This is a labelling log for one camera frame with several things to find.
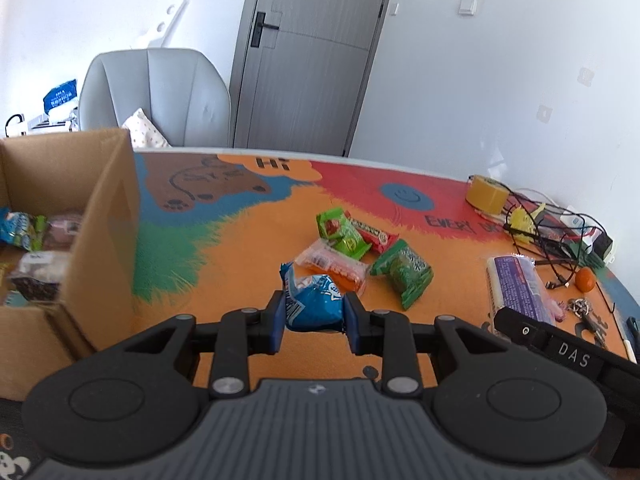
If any black shoe rack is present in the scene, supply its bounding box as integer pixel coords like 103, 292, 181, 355
4, 114, 28, 138

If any dotted white cushion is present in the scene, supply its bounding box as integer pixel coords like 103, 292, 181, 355
122, 108, 170, 148

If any orange clear snack packet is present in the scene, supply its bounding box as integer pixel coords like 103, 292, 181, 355
294, 238, 369, 294

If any white perforated board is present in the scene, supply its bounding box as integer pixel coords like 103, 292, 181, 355
145, 0, 188, 48

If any yellow plush toy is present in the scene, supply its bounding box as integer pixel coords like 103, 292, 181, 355
506, 203, 546, 244

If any blue plastic bag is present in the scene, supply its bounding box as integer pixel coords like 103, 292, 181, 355
42, 79, 77, 114

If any green blue snack packet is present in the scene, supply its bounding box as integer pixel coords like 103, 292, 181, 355
0, 207, 47, 252

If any colourful cartoon table mat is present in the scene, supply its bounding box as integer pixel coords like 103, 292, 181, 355
0, 150, 640, 480

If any white wall switch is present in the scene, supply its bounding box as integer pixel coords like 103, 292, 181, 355
458, 0, 478, 16

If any yellow tape roll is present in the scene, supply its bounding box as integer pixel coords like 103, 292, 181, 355
465, 174, 510, 216

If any metal key ring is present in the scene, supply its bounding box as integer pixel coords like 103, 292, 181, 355
568, 297, 609, 348

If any small orange fruit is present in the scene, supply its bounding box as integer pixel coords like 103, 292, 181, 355
574, 266, 597, 294

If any grey armchair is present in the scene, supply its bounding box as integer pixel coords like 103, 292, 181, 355
78, 48, 232, 148

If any dark green snack packet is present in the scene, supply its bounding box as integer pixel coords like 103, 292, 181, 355
370, 240, 434, 310

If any grey door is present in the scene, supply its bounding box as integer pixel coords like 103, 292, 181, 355
230, 0, 388, 156

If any purple wafer packet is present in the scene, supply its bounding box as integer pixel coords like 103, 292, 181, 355
486, 255, 565, 326

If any brown cardboard box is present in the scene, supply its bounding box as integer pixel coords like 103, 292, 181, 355
1, 129, 140, 401

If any red candy bar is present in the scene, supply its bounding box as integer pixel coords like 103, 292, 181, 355
345, 211, 399, 255

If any white power strip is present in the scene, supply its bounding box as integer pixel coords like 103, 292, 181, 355
524, 188, 614, 266

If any black door handle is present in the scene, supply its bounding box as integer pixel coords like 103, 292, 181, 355
250, 11, 280, 48

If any light green snack packet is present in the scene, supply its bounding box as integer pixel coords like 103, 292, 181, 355
316, 207, 371, 260

